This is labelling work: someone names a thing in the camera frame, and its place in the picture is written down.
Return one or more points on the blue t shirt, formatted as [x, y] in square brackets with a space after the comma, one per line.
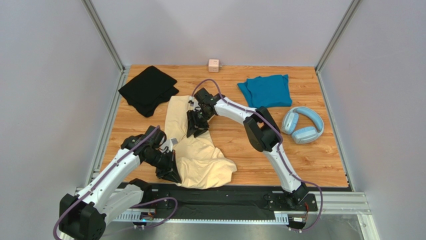
[266, 91]

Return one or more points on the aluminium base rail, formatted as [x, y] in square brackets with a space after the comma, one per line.
[332, 203]

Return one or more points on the left aluminium corner post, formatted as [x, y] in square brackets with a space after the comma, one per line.
[93, 14]

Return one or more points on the black t shirt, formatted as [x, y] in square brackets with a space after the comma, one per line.
[150, 88]

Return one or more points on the beige t shirt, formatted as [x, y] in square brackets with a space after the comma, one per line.
[200, 164]

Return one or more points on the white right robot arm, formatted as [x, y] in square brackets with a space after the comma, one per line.
[261, 130]

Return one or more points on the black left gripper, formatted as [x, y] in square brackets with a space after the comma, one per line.
[170, 171]

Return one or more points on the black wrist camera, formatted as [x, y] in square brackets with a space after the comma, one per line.
[155, 137]
[204, 98]

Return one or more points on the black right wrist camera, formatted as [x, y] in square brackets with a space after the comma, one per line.
[204, 98]

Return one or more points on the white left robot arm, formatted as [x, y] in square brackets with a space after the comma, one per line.
[106, 186]

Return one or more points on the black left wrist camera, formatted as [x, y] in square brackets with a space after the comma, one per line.
[155, 137]

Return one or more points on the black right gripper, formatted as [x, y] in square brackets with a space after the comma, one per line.
[198, 116]

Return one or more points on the aluminium corner post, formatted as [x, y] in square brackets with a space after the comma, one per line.
[93, 14]
[341, 27]

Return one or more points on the black base mat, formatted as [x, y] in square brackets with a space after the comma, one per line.
[230, 202]

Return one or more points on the right aluminium corner post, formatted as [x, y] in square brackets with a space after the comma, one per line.
[341, 27]

